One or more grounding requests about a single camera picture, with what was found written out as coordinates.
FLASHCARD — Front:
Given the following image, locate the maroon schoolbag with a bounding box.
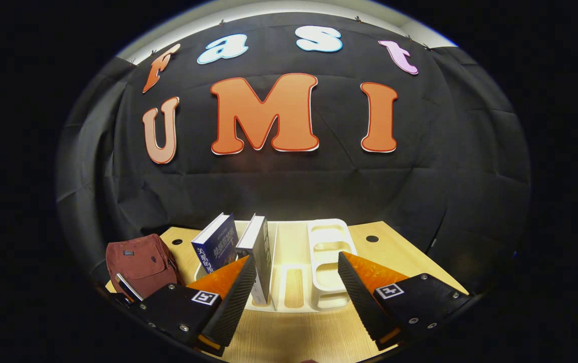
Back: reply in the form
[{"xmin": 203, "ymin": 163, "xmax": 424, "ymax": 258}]
[{"xmin": 106, "ymin": 233, "xmax": 183, "ymax": 300}]

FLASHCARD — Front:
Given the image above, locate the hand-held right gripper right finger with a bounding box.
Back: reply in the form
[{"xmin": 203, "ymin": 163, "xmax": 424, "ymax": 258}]
[{"xmin": 338, "ymin": 251, "xmax": 472, "ymax": 351}]

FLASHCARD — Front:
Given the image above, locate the white bookshelf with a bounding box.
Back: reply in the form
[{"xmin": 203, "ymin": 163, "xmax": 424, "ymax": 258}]
[{"xmin": 195, "ymin": 218, "xmax": 357, "ymax": 312}]

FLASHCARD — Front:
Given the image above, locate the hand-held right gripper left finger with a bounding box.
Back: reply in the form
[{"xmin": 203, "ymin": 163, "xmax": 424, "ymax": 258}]
[{"xmin": 133, "ymin": 255, "xmax": 258, "ymax": 356}]

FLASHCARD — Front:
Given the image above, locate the blue book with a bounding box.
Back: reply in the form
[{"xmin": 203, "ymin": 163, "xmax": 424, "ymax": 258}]
[{"xmin": 191, "ymin": 213, "xmax": 239, "ymax": 275}]

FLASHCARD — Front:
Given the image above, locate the black portrait cover book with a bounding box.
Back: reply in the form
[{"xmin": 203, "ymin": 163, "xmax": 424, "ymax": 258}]
[{"xmin": 236, "ymin": 214, "xmax": 273, "ymax": 307}]

